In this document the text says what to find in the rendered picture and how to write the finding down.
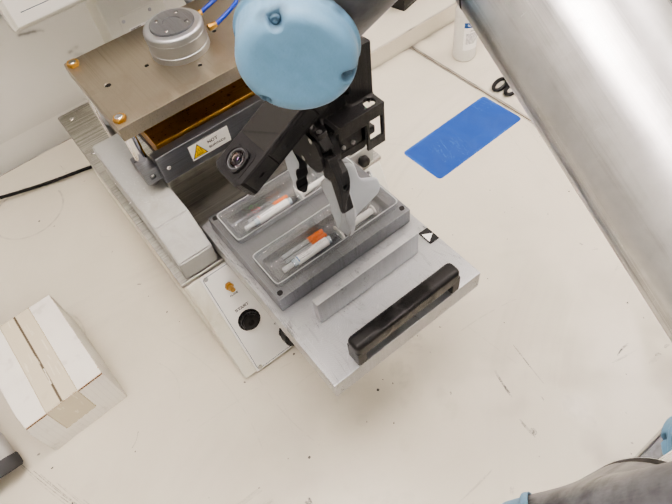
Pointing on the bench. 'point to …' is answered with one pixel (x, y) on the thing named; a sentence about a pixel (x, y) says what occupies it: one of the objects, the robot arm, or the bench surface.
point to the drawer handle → (402, 311)
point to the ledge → (407, 27)
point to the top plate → (160, 65)
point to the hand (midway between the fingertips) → (320, 210)
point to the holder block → (306, 282)
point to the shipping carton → (53, 374)
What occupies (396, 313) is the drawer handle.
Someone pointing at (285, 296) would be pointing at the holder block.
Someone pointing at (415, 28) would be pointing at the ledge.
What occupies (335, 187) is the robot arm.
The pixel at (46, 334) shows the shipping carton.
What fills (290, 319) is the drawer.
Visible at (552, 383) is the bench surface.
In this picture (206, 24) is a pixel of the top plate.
